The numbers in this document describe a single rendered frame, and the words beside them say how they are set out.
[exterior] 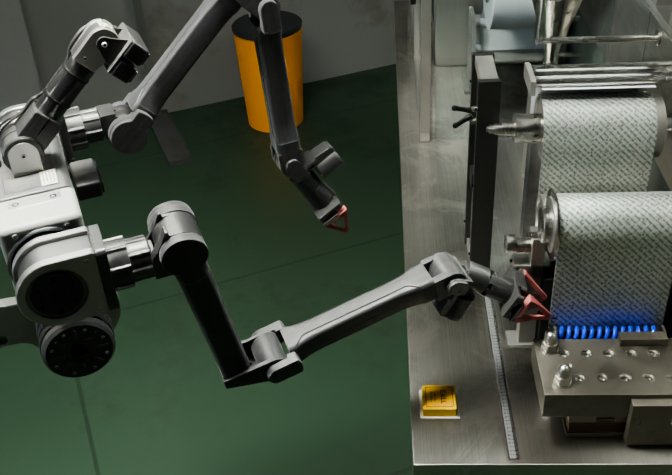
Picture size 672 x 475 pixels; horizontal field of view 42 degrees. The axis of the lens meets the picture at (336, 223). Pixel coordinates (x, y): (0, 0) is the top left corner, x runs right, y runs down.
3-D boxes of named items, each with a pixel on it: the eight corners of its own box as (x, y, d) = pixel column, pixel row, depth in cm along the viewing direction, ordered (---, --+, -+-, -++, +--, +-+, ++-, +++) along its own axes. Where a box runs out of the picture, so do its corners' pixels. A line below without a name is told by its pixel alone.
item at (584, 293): (547, 328, 187) (556, 259, 177) (660, 327, 186) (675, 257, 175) (548, 330, 187) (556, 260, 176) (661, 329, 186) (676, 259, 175)
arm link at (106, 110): (87, 107, 182) (91, 118, 178) (136, 97, 185) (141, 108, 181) (96, 146, 187) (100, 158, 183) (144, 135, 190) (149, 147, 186)
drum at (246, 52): (296, 100, 506) (288, 5, 474) (318, 126, 479) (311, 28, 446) (235, 113, 496) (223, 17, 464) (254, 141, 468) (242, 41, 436)
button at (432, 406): (421, 392, 190) (421, 384, 189) (454, 392, 190) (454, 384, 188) (423, 417, 184) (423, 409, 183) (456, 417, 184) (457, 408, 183)
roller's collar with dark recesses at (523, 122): (511, 134, 199) (513, 108, 196) (537, 133, 199) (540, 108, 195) (514, 148, 194) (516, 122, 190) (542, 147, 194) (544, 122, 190)
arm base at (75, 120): (63, 147, 186) (50, 96, 179) (101, 139, 188) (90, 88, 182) (69, 167, 179) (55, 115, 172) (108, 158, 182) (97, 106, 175)
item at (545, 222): (544, 209, 175) (543, 246, 176) (554, 209, 175) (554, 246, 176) (537, 203, 182) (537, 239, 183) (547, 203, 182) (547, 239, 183)
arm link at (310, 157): (271, 150, 206) (283, 167, 199) (310, 119, 205) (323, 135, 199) (298, 182, 213) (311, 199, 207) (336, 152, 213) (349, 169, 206)
